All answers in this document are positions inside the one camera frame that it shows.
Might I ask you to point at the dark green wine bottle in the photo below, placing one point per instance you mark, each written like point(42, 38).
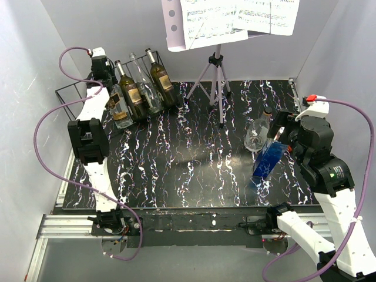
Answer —
point(162, 81)

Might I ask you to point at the black wire wine rack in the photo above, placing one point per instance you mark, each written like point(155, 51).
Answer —
point(77, 89)

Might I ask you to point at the aluminium frame rail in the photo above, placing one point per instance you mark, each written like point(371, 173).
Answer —
point(61, 224)

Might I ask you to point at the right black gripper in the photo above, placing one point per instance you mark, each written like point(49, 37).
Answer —
point(284, 118)

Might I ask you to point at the green wine bottle silver neck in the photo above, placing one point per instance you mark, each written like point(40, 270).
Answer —
point(132, 95)

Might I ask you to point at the small clear glass bottle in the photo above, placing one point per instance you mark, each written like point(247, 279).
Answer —
point(256, 135)

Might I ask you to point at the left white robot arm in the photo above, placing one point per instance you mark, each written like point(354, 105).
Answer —
point(91, 146)

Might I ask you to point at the lilac music stand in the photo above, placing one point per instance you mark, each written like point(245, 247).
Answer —
point(172, 13)

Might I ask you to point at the right sheet music page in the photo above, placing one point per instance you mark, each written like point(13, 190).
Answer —
point(276, 17)

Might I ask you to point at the sheet music page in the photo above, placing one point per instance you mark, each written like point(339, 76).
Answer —
point(276, 17)
point(208, 23)

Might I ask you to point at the tall clear empty bottle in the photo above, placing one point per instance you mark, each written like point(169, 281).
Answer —
point(146, 88)

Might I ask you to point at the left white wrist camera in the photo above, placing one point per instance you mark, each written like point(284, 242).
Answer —
point(96, 52)

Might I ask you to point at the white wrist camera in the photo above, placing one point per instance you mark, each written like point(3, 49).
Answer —
point(96, 52)
point(316, 106)

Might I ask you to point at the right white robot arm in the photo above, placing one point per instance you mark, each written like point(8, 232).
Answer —
point(348, 257)

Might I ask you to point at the left sheet music page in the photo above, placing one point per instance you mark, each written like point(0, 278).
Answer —
point(208, 23)

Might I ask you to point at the blue square bottle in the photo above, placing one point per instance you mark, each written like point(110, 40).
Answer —
point(268, 157)

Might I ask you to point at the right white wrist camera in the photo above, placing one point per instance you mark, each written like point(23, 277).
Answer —
point(316, 106)

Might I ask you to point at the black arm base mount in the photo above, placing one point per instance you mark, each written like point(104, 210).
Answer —
point(209, 226)

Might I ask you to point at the clear bottle black cap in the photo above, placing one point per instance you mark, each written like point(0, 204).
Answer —
point(118, 108)

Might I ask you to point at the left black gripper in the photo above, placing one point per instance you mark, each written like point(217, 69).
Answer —
point(115, 81)

